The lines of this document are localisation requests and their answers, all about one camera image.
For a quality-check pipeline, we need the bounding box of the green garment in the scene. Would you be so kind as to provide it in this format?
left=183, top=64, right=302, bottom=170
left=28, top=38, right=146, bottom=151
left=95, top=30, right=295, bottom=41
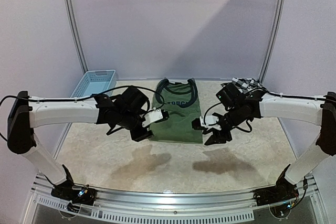
left=150, top=78, right=203, bottom=144

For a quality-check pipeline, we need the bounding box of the black white checked shirt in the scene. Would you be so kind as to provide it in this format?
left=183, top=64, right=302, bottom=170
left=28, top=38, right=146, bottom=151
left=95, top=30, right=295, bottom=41
left=221, top=78, right=266, bottom=94

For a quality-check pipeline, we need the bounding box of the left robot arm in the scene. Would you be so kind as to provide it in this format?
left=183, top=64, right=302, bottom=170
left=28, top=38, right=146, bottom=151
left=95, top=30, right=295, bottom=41
left=5, top=86, right=163, bottom=200

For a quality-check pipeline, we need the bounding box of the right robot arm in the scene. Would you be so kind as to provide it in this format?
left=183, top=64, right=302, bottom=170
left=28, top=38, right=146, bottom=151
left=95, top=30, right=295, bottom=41
left=199, top=82, right=335, bottom=201

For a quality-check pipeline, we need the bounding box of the light blue plastic basket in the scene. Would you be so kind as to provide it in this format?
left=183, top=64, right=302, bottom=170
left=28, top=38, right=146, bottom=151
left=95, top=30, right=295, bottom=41
left=70, top=70, right=117, bottom=98

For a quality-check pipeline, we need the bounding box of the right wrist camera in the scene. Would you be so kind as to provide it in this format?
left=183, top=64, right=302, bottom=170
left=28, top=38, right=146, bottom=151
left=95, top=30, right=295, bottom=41
left=192, top=114, right=222, bottom=131

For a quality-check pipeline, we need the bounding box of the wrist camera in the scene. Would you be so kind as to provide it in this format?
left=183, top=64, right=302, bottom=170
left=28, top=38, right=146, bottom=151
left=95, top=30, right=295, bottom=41
left=142, top=108, right=169, bottom=127
left=192, top=114, right=222, bottom=131

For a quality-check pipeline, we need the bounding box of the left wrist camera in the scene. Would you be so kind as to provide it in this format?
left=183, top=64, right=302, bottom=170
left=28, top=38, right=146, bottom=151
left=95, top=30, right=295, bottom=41
left=142, top=108, right=169, bottom=127

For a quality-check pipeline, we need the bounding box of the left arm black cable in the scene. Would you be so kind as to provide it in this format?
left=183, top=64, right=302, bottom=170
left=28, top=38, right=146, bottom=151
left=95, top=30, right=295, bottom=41
left=0, top=86, right=158, bottom=143

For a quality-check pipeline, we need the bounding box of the front aluminium rail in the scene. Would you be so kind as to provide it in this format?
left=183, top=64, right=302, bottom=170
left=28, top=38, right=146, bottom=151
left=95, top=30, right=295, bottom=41
left=23, top=175, right=328, bottom=223

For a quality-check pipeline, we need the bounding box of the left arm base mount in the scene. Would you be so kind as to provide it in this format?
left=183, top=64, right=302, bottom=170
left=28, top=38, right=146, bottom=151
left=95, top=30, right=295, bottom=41
left=50, top=166, right=97, bottom=212

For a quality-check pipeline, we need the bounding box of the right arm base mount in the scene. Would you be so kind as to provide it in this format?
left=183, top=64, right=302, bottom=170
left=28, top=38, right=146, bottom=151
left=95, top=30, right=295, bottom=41
left=253, top=179, right=308, bottom=210

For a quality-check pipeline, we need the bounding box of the right aluminium wall post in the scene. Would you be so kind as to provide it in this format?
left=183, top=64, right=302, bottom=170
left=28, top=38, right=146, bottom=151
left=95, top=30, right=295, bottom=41
left=258, top=0, right=285, bottom=83

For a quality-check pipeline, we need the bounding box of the aluminium wall post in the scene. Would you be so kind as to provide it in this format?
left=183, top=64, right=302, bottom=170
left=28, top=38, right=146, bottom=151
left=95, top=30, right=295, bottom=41
left=258, top=0, right=285, bottom=83
left=64, top=0, right=89, bottom=73

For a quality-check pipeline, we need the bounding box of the left aluminium wall post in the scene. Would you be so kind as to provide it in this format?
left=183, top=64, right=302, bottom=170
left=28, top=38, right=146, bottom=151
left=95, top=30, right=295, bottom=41
left=64, top=0, right=89, bottom=73

